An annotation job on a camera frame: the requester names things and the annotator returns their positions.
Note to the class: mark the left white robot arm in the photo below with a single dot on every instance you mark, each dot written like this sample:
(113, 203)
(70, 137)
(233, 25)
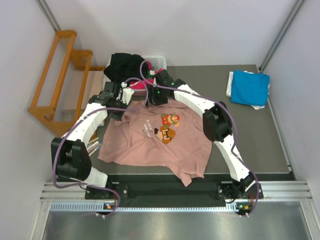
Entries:
(70, 157)

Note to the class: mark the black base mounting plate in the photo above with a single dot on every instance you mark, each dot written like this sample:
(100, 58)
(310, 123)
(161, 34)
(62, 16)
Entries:
(168, 191)

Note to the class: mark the pink t shirt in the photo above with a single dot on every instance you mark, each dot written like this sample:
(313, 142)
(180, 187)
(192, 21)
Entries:
(170, 135)

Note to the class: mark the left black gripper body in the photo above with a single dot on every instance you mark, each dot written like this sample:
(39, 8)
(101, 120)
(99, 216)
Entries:
(116, 114)

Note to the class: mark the magenta t shirt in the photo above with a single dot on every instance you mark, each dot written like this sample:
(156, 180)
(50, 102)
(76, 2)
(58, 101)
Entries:
(137, 85)

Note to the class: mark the blue folded t shirt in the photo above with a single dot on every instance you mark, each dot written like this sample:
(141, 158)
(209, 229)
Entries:
(250, 87)

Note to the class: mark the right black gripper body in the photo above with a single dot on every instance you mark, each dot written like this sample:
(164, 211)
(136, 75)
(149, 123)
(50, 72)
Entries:
(158, 97)

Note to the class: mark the orange wooden rack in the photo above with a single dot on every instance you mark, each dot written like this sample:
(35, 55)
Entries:
(67, 81)

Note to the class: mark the green t shirt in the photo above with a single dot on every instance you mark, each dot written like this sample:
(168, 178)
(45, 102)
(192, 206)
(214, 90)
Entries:
(151, 73)

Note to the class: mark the black t shirt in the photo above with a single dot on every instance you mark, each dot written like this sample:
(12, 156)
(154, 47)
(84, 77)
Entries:
(123, 66)

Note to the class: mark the bundle of marker pens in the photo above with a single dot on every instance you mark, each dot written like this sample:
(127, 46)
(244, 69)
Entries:
(93, 146)

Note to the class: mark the white folded t shirt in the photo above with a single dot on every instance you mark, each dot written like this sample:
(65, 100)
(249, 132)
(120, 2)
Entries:
(230, 85)

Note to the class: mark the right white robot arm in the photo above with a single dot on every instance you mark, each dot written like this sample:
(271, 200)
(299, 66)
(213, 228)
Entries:
(218, 126)

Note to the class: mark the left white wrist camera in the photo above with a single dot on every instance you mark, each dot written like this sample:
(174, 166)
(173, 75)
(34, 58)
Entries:
(126, 93)

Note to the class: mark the white plastic laundry basket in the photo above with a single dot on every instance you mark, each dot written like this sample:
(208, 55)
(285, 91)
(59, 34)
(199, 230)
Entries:
(157, 61)

